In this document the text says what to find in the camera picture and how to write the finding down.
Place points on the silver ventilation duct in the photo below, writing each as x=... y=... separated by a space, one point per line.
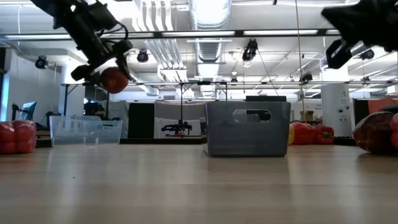
x=210 y=28

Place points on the yellow bell pepper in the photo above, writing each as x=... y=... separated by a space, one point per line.
x=291 y=134

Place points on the black background robot arm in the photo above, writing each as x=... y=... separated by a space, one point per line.
x=178 y=127

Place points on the cardboard box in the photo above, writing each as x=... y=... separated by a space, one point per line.
x=307 y=115

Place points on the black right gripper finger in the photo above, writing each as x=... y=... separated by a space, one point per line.
x=330 y=59

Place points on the red apple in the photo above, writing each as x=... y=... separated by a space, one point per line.
x=113 y=81
x=373 y=133

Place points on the white round pillar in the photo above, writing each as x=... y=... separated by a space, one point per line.
x=335 y=109

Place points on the clear plastic bin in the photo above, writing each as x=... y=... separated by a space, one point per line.
x=84 y=133

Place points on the white partition panel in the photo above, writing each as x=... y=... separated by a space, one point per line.
x=169 y=112

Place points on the person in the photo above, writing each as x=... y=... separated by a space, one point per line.
x=100 y=112

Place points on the black overhead beam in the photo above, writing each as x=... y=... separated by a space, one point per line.
x=124 y=33

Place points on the black partition panel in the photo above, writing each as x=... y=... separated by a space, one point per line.
x=140 y=121

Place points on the black hanging ceiling camera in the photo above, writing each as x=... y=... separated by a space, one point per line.
x=307 y=77
x=367 y=54
x=142 y=56
x=250 y=49
x=41 y=62

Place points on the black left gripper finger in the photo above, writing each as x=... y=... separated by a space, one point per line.
x=95 y=77
x=126 y=67

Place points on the black aluminium table frame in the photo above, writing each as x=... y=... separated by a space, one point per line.
x=155 y=141

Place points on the black flat box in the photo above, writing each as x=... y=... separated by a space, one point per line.
x=265 y=98

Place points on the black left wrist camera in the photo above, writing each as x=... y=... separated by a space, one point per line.
x=122 y=46

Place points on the grey plastic basket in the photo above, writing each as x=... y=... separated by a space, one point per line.
x=245 y=137

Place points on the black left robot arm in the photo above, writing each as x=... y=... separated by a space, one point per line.
x=71 y=15

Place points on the computer monitor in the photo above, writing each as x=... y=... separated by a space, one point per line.
x=28 y=111

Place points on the orange partition panel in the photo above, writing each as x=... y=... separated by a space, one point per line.
x=384 y=105

